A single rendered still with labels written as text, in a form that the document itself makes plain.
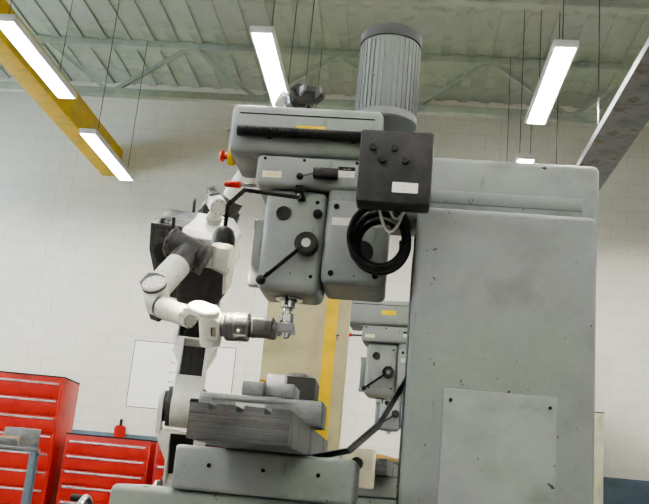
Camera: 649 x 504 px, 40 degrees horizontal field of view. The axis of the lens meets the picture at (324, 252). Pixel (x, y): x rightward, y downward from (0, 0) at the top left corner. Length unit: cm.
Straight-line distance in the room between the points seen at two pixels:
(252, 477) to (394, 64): 132
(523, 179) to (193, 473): 127
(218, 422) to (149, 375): 1013
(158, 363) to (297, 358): 780
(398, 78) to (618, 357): 957
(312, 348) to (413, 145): 215
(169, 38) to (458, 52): 372
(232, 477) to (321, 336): 202
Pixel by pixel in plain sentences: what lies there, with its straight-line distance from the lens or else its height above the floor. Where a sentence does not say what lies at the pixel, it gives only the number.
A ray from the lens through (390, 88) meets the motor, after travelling 281.
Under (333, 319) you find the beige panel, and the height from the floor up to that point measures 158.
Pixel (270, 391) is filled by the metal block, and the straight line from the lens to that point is 255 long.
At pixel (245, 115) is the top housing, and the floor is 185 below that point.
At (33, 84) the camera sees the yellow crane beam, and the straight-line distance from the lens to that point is 1044.
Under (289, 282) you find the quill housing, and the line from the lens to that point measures 261.
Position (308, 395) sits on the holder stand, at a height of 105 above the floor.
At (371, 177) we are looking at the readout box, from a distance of 240.
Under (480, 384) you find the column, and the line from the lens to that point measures 243.
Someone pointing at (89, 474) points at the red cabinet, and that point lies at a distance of 760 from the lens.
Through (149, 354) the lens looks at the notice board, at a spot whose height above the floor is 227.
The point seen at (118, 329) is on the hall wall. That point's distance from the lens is 1236.
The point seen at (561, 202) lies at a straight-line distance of 270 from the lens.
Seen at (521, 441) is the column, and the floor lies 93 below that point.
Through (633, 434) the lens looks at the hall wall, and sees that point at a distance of 1206.
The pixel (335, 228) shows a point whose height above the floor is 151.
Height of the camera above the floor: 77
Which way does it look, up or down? 15 degrees up
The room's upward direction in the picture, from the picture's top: 5 degrees clockwise
